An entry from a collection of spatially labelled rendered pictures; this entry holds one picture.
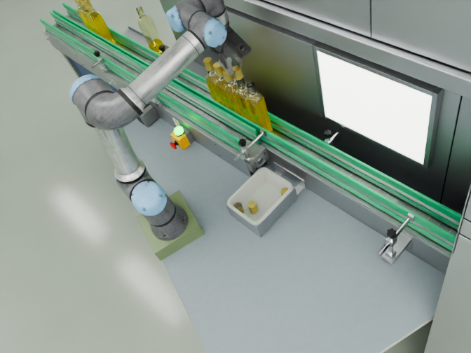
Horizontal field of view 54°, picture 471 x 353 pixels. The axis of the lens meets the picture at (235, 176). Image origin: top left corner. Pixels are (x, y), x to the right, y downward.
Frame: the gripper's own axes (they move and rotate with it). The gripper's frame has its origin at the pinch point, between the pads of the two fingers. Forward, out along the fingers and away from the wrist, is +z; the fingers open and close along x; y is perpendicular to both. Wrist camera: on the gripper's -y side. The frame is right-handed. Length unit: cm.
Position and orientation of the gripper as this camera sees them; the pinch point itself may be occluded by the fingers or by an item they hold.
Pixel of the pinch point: (236, 69)
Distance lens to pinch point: 174.1
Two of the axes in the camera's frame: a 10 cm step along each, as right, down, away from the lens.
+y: -6.8, -4.7, 5.6
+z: 2.4, 5.8, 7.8
